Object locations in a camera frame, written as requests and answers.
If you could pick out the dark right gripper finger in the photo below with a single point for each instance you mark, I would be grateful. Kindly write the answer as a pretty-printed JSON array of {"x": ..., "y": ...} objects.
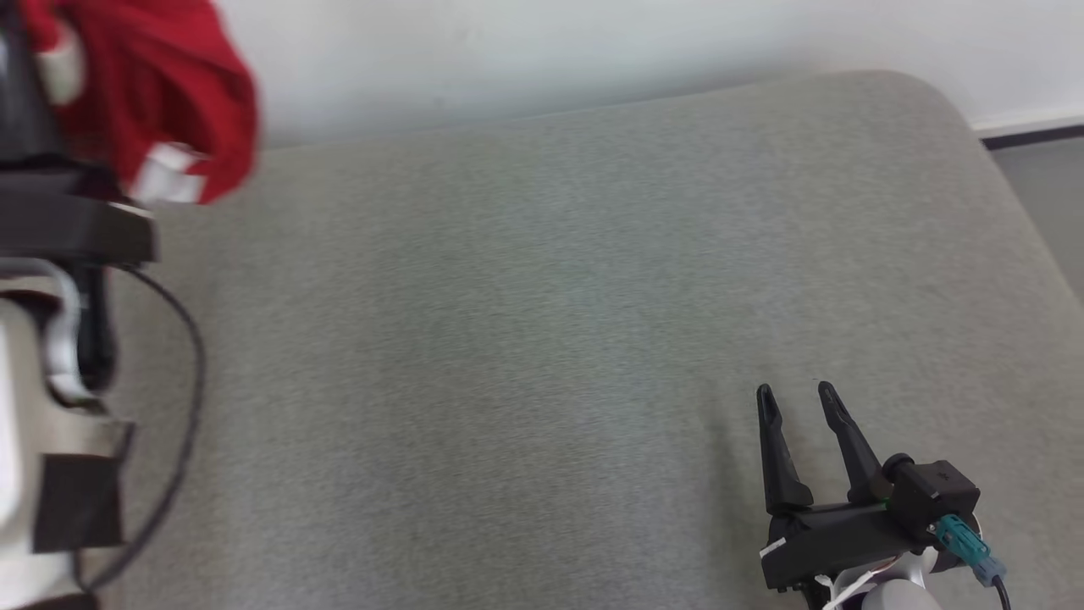
[
  {"x": 777, "y": 474},
  {"x": 857, "y": 466}
]

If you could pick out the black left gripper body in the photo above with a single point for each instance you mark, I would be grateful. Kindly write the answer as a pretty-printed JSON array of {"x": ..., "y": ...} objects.
[{"x": 68, "y": 224}]

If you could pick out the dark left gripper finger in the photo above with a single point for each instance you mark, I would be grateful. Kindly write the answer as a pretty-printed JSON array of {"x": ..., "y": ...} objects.
[{"x": 17, "y": 110}]

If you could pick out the white and black skirting board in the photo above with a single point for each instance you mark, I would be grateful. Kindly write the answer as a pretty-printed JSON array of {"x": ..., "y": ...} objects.
[{"x": 1033, "y": 131}]

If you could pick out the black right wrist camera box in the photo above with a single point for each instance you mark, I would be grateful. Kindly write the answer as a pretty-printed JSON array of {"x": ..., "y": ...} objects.
[{"x": 936, "y": 496}]

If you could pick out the red shorts with white trim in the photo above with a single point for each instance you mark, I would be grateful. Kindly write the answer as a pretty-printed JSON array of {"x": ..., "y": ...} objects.
[{"x": 161, "y": 76}]

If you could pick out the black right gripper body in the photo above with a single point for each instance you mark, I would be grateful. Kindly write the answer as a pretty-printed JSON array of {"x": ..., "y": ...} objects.
[{"x": 830, "y": 538}]

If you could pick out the grey fabric sofa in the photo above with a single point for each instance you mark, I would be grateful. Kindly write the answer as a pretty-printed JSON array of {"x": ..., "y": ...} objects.
[{"x": 550, "y": 339}]

